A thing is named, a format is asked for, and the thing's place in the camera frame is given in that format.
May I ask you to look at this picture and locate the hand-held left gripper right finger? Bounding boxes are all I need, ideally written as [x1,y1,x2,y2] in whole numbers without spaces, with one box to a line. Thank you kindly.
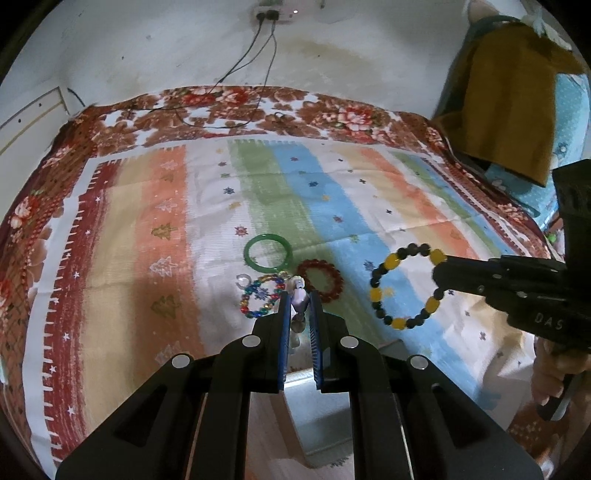
[308,291,546,480]

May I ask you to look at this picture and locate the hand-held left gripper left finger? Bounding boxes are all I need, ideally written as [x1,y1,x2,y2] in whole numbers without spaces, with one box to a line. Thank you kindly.
[55,291,293,480]

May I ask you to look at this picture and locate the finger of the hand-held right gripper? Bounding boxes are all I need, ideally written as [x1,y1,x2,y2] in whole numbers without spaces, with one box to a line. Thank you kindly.
[436,255,506,278]
[431,270,495,302]

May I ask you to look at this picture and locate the pale bead bracelet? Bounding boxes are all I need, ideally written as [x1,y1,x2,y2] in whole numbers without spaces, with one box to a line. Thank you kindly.
[287,275,308,354]

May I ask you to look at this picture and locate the multicoloured bead bracelet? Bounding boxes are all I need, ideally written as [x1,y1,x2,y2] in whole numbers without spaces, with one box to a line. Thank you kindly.
[239,273,291,319]

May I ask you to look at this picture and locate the dark red bead bracelet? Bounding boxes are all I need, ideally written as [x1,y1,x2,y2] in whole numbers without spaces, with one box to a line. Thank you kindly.
[295,259,345,304]

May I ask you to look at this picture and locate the yellow and black bead bracelet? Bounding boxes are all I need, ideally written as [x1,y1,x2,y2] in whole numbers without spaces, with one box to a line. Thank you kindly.
[369,243,448,331]

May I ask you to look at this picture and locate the green bangle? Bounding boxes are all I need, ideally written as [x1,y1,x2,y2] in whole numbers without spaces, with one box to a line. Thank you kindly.
[244,234,294,274]

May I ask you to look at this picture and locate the person's right hand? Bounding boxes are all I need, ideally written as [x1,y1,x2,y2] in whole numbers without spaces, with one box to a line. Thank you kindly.
[531,336,591,408]

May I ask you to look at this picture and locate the brown cloth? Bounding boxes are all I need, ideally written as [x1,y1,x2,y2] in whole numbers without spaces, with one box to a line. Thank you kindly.
[431,22,586,188]

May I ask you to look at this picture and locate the blue patterned quilt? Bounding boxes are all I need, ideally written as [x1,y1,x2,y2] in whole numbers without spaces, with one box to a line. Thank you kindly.
[434,13,591,234]

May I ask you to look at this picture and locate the striped pastel blanket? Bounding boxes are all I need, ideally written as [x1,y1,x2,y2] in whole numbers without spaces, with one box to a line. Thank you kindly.
[28,137,571,480]

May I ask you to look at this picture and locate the white cloth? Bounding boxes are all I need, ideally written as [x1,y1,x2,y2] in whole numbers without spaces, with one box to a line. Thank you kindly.
[524,2,576,49]

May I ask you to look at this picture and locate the white power strip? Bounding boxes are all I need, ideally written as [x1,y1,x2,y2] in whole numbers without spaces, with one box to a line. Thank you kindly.
[252,4,302,25]

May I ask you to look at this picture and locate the white wooden board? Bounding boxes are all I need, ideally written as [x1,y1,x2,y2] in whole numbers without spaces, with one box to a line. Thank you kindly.
[0,85,71,160]

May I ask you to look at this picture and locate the black cable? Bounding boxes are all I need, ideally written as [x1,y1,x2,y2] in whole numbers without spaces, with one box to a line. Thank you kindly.
[178,17,265,129]
[240,19,290,127]

